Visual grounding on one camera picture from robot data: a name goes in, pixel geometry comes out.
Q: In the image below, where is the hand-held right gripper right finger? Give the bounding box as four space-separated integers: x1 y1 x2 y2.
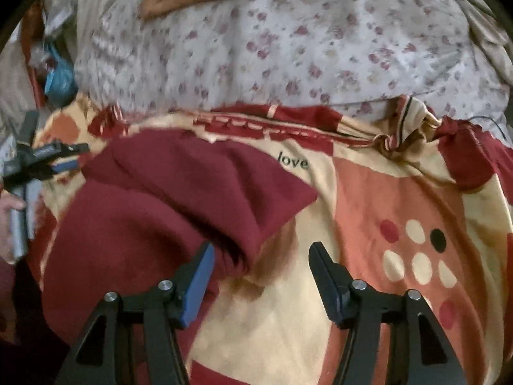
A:
308 241 466 385

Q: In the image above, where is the thin black cable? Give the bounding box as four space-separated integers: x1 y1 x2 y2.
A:
466 115 508 140

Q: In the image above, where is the person's left hand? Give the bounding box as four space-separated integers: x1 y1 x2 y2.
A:
0 194 27 265

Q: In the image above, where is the red and cream patterned bedsheet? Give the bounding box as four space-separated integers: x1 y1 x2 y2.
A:
28 93 513 385

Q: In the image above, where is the maroon sweater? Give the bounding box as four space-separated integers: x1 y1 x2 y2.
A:
40 128 320 385

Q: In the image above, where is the blue plastic bag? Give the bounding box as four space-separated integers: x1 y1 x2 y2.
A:
43 43 79 98

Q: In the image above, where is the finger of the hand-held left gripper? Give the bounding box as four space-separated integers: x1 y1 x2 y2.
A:
34 142 90 160
40 156 81 178

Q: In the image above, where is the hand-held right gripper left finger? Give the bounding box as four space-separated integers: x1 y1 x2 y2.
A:
54 242 217 385

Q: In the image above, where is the floral print quilt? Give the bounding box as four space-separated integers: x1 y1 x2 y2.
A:
74 0 511 130

